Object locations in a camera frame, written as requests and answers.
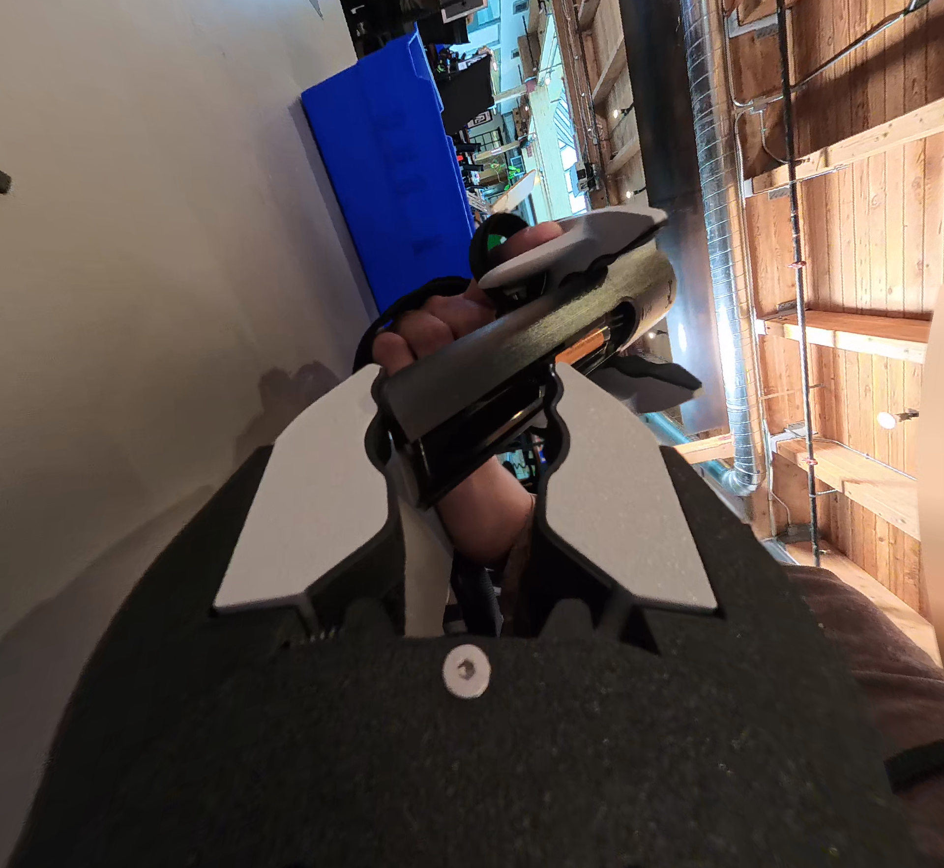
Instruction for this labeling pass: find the blue bin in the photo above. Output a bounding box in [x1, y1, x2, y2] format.
[300, 28, 480, 316]

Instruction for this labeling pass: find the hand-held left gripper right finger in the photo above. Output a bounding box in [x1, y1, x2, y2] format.
[525, 363, 718, 637]

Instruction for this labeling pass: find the green bin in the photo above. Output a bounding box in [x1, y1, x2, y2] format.
[483, 215, 529, 251]

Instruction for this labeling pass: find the black remote control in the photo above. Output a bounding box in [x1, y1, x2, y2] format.
[372, 245, 678, 511]

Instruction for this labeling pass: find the grey desk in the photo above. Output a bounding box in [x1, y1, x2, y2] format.
[0, 0, 388, 663]

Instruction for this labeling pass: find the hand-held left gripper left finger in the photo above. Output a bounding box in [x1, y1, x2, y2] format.
[212, 365, 407, 637]

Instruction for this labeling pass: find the dark rectangular air duct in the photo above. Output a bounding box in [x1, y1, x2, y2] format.
[608, 0, 733, 434]

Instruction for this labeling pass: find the orange battery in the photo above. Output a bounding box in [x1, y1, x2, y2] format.
[559, 336, 615, 369]

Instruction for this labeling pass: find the person's right hand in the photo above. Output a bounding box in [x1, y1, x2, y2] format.
[371, 219, 565, 567]

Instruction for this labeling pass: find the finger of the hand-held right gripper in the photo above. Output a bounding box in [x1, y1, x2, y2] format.
[478, 208, 670, 291]
[590, 355, 704, 415]

